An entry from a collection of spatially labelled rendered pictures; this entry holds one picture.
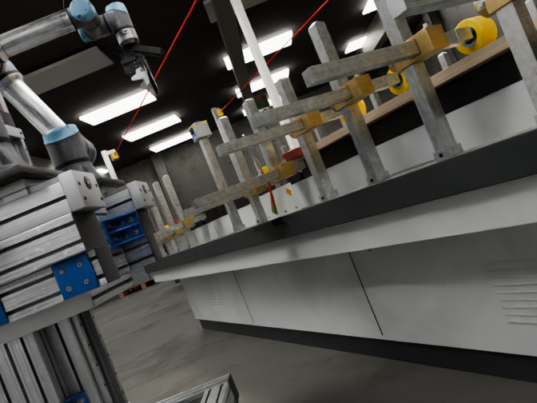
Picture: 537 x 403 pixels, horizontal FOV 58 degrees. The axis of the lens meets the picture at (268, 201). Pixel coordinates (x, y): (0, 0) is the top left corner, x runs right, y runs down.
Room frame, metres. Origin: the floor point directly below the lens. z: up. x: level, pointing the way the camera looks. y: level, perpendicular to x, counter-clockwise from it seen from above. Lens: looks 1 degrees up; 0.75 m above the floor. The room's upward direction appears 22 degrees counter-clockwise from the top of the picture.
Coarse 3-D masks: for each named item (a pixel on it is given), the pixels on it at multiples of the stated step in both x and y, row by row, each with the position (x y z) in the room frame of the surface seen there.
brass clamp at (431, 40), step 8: (440, 24) 1.01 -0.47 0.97; (424, 32) 1.00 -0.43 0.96; (432, 32) 1.00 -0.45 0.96; (440, 32) 1.01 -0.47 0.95; (408, 40) 1.04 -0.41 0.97; (416, 40) 1.02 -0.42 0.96; (424, 40) 1.00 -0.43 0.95; (432, 40) 0.99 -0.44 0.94; (440, 40) 1.00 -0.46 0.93; (424, 48) 1.01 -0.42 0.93; (432, 48) 0.99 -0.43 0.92; (440, 48) 1.01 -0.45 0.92; (416, 56) 1.03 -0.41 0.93; (424, 56) 1.02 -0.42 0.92; (392, 64) 1.09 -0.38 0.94; (400, 64) 1.08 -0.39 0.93; (408, 64) 1.06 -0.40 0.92; (392, 72) 1.11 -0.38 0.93; (400, 72) 1.11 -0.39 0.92
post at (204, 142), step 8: (200, 144) 2.20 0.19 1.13; (208, 144) 2.19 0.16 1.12; (208, 152) 2.18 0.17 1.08; (208, 160) 2.19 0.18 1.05; (216, 160) 2.19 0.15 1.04; (216, 168) 2.18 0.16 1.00; (216, 176) 2.18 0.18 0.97; (224, 184) 2.19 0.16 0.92; (232, 208) 2.18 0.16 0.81; (232, 216) 2.18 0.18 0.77; (240, 224) 2.19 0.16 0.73
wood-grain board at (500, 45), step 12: (504, 36) 1.03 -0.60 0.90; (492, 48) 1.06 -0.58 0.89; (504, 48) 1.04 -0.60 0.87; (468, 60) 1.12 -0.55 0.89; (480, 60) 1.10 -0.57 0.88; (444, 72) 1.19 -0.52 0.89; (456, 72) 1.16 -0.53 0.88; (444, 84) 1.26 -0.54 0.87; (408, 96) 1.31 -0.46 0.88; (384, 108) 1.40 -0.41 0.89; (396, 108) 1.38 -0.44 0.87; (372, 120) 1.45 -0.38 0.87; (336, 132) 1.61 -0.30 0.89; (348, 132) 1.56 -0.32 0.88; (324, 144) 1.69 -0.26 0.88
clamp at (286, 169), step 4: (280, 164) 1.66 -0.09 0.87; (284, 164) 1.66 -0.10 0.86; (288, 164) 1.67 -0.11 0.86; (292, 164) 1.68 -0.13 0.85; (276, 168) 1.69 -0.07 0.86; (280, 168) 1.66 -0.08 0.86; (284, 168) 1.66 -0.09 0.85; (288, 168) 1.67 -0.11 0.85; (292, 168) 1.67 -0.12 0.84; (268, 172) 1.74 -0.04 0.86; (280, 172) 1.67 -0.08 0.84; (284, 172) 1.66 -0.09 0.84; (288, 172) 1.66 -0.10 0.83; (292, 172) 1.67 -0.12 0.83; (296, 172) 1.68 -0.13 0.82; (280, 176) 1.68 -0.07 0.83; (284, 176) 1.66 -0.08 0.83; (288, 176) 1.66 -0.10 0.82; (276, 180) 1.71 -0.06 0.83; (280, 180) 1.70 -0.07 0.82
